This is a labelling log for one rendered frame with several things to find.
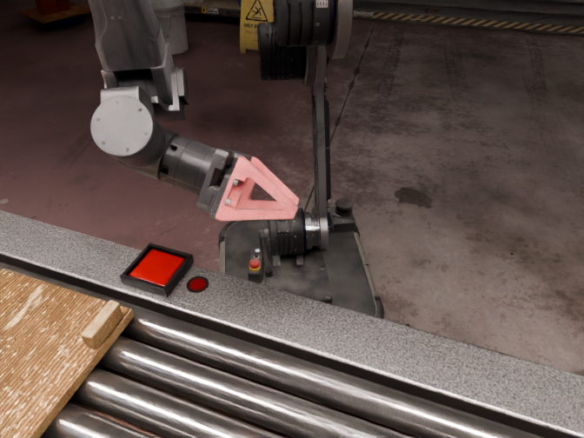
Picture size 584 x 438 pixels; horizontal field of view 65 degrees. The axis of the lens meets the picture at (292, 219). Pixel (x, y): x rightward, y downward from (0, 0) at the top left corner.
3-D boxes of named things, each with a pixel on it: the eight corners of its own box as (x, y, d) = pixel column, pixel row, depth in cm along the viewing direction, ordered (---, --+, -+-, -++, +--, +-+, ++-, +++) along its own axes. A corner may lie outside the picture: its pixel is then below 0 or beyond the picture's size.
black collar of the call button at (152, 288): (151, 250, 73) (149, 242, 72) (194, 262, 71) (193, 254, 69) (122, 283, 67) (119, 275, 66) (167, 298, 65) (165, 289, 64)
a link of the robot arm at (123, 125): (187, 73, 55) (113, 78, 55) (165, 27, 44) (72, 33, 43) (195, 173, 54) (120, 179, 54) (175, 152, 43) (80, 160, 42)
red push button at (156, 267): (153, 255, 72) (151, 248, 71) (187, 264, 70) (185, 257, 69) (129, 282, 68) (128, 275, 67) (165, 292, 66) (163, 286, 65)
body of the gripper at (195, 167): (211, 213, 48) (144, 187, 48) (228, 203, 58) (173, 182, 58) (233, 154, 47) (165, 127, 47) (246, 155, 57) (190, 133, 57)
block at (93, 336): (115, 311, 61) (109, 297, 59) (126, 315, 60) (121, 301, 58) (84, 348, 56) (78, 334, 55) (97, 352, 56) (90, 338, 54)
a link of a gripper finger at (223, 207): (282, 247, 46) (195, 212, 46) (286, 235, 53) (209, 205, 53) (308, 183, 45) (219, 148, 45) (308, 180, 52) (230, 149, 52)
